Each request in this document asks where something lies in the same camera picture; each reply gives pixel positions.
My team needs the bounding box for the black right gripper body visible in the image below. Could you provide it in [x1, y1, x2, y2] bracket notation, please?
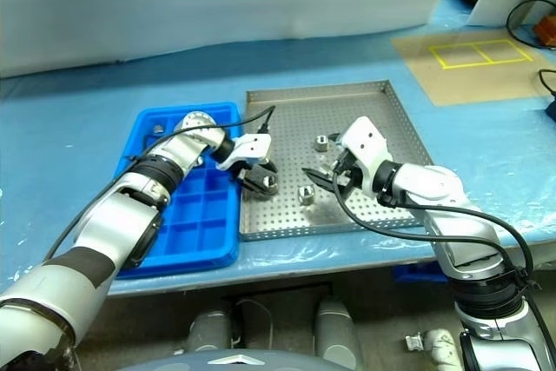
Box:
[332, 149, 364, 192]

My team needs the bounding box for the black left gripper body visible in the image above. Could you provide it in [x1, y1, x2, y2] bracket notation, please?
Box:
[229, 161, 264, 182]

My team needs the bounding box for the perforated steel tray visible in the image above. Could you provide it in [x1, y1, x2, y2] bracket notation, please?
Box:
[240, 79, 435, 242]

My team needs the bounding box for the blue plastic compartment tray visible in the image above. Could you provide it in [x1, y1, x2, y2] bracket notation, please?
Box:
[115, 101, 242, 281]

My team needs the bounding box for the yellow tape rectangle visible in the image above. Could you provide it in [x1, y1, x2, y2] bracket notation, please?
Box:
[429, 39, 534, 70]

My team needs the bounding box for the grey rounded cylinder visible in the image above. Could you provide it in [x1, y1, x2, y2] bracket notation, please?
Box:
[189, 309, 234, 354]
[314, 296, 364, 368]

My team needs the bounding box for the brown cardboard mat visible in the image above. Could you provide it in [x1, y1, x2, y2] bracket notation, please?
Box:
[390, 30, 556, 107]

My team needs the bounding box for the dark grey rounded hull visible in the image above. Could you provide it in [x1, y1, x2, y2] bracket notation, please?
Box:
[116, 348, 331, 371]

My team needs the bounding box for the blue plastic table cover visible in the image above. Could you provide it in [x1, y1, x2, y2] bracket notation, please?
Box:
[0, 0, 556, 298]

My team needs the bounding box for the white pipe fitting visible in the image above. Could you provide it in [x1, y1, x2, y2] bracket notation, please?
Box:
[404, 329, 461, 366]

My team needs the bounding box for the orange block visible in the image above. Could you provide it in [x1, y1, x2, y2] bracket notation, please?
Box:
[533, 14, 556, 47]

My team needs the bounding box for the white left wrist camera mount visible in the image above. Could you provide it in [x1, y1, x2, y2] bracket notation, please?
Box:
[215, 132, 274, 172]

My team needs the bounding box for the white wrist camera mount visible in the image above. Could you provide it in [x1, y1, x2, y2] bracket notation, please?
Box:
[215, 132, 274, 172]
[336, 116, 394, 195]

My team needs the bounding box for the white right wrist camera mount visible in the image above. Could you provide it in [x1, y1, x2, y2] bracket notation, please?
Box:
[336, 116, 394, 195]

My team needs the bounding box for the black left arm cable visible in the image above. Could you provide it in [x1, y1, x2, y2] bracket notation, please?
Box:
[43, 104, 278, 262]

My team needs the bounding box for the black looped cable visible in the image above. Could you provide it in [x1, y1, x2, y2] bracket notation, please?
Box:
[506, 0, 556, 49]

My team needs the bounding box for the thin black cable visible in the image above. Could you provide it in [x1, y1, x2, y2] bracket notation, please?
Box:
[538, 69, 556, 98]

